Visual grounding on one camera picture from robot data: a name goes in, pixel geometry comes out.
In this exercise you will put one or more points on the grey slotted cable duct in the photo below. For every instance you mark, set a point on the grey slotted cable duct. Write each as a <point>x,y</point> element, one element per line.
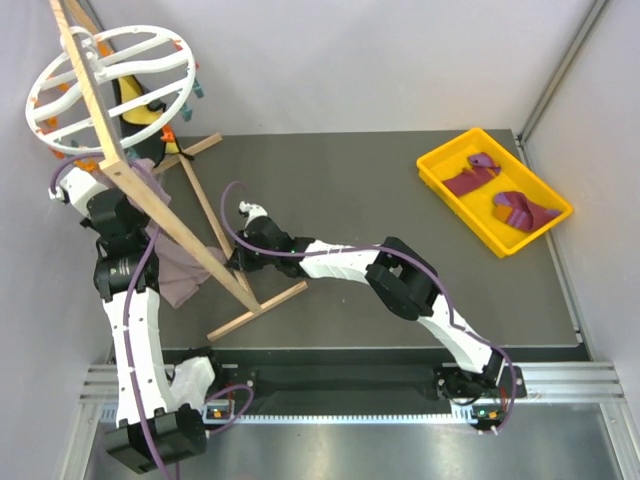
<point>215,414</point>

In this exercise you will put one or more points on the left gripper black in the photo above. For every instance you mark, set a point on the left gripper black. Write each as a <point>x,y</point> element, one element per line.
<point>142,217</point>

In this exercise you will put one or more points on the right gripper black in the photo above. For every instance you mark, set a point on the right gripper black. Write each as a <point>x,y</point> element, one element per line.
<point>242,260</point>

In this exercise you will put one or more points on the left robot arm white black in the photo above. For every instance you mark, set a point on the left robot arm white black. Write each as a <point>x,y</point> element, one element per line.
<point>159,420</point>

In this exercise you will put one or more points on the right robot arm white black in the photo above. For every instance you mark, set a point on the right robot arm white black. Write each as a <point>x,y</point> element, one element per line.
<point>404,282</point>

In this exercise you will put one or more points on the yellow plastic tray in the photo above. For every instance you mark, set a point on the yellow plastic tray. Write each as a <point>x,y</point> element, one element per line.
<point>476,208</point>

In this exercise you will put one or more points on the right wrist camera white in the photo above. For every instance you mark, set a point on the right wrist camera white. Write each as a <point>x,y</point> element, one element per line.
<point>251,211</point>

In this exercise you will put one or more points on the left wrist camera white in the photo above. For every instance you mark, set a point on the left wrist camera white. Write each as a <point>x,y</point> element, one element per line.
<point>77,188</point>

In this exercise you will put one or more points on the maroon orange striped sock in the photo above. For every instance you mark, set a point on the maroon orange striped sock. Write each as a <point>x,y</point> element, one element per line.
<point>515,209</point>

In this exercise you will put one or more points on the pink sock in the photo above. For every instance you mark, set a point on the pink sock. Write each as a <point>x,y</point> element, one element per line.
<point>180,275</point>

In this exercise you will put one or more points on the maroon sock flat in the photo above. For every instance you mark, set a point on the maroon sock flat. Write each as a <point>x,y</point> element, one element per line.
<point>469,180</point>

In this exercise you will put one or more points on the black yellow sock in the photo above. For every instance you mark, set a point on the black yellow sock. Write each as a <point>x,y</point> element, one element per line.
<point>161,143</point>

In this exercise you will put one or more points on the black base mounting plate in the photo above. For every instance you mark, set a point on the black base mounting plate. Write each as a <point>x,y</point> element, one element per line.
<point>429,370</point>

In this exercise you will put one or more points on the purple sock piece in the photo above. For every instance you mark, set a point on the purple sock piece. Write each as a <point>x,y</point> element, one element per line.
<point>484,160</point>

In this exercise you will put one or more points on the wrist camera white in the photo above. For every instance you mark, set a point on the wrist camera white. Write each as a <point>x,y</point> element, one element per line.
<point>77,188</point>
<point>251,211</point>

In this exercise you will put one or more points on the white round clip hanger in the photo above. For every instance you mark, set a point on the white round clip hanger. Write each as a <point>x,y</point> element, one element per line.
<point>159,58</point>

